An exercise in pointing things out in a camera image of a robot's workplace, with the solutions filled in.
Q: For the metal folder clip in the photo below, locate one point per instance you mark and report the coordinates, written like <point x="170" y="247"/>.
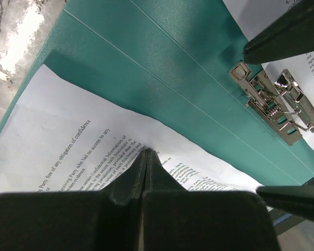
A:
<point x="282" y="104"/>

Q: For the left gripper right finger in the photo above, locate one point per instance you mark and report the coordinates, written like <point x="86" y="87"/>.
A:
<point x="176" y="219"/>

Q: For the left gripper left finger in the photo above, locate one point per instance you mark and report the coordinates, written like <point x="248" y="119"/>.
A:
<point x="94" y="220"/>

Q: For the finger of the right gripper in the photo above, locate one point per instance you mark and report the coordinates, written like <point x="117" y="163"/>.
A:
<point x="297" y="200"/>
<point x="290" y="35"/>

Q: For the printed paper stack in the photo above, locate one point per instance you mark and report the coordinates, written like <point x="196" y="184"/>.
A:
<point x="253" y="17"/>

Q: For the teal file folder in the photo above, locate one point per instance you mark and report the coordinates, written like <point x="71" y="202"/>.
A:
<point x="169" y="60"/>

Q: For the printed paper sheet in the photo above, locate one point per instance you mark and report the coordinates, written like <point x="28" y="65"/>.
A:
<point x="60" y="138"/>

